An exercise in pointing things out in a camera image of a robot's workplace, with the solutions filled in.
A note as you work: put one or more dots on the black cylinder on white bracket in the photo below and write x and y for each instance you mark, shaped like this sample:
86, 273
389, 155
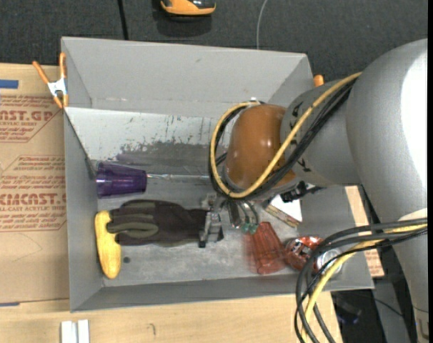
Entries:
296, 192

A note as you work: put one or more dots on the yellow banana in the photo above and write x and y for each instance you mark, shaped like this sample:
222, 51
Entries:
107, 248

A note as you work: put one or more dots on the white box with brown edge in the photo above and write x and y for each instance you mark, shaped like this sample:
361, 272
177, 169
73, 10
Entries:
287, 209

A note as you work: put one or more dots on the dark brown glove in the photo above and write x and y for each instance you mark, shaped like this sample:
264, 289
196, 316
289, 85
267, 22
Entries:
166, 223

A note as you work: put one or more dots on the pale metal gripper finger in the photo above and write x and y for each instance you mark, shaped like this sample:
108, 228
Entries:
216, 229
205, 229

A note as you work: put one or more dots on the grey metal bin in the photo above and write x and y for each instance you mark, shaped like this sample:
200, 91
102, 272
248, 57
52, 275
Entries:
173, 263

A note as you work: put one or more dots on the crushed orange drink can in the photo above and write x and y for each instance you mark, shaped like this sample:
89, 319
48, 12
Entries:
300, 250

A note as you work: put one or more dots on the brown cardboard board red print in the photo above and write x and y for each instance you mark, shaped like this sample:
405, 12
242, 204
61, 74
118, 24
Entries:
30, 206

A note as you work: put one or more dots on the purple plastic cup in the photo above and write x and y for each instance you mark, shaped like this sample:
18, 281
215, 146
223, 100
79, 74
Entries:
120, 181

